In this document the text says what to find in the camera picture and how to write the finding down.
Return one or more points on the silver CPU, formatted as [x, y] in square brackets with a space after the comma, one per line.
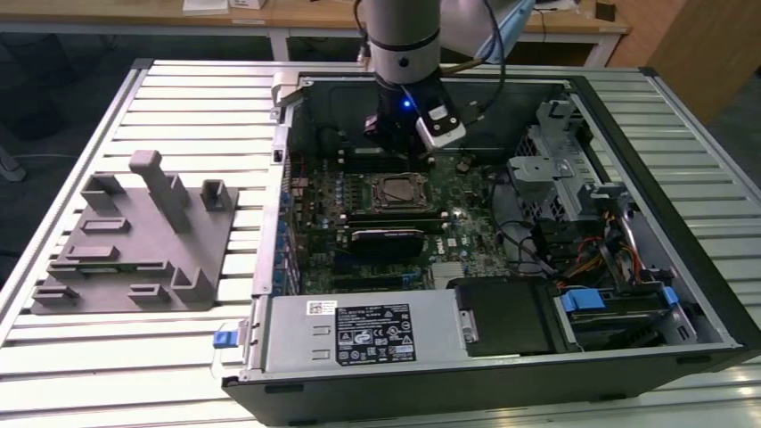
[400, 189]

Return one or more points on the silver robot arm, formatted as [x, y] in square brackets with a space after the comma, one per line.
[404, 40]

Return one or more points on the CPU socket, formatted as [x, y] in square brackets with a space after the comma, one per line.
[399, 207]

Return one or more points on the black RAM slot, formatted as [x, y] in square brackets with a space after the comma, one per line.
[392, 219]
[392, 215]
[392, 224]
[356, 167]
[354, 152]
[354, 162]
[354, 157]
[392, 228]

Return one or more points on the round coin battery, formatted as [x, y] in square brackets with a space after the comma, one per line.
[463, 167]

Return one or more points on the green motherboard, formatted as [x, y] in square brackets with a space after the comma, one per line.
[322, 196]

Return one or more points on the metal drive cage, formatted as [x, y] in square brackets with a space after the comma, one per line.
[535, 174]

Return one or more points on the black graphics card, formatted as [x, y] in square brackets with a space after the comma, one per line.
[387, 245]

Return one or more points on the white labelled box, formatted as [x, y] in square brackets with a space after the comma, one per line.
[247, 3]

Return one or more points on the silver chipset heatsink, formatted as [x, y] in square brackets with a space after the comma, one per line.
[448, 272]

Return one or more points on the white paper box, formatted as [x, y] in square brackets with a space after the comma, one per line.
[206, 4]

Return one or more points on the black expansion slot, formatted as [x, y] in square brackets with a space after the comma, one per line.
[366, 282]

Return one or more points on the small black box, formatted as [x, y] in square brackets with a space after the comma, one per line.
[606, 11]

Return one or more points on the black plastic shroud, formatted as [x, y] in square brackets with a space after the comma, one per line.
[506, 316]

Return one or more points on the wooden cabinet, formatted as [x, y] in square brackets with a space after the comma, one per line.
[701, 53]

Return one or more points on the grey power supply unit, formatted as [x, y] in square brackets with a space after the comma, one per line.
[291, 334]

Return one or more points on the hard disk in blue carrier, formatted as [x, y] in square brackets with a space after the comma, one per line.
[583, 301]

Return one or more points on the wooden desk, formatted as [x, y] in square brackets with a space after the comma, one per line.
[71, 20]

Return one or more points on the green RAM stick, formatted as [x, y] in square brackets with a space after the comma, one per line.
[119, 269]

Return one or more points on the blue latch clip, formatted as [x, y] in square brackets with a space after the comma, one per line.
[224, 339]

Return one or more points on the grey parts rack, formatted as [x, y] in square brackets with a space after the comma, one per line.
[119, 294]

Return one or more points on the pale grey stand foot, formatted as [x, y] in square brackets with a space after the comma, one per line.
[11, 171]

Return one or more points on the black open PC case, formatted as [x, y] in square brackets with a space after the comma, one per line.
[416, 401]

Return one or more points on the small wrist camera box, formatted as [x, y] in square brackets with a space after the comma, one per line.
[372, 125]

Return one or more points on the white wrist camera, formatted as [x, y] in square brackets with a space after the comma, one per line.
[442, 127]

